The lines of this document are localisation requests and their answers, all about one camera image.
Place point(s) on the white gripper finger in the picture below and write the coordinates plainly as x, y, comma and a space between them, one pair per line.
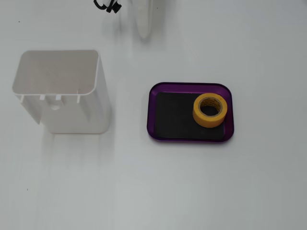
144, 19

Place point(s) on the purple metal tray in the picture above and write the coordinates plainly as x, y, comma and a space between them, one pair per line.
152, 112

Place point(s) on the yellow masking tape roll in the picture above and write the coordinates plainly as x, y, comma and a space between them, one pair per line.
204, 121

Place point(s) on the white plastic container box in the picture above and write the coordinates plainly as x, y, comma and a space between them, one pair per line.
72, 115

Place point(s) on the black rubber tray mat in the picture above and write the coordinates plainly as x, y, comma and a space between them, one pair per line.
175, 115

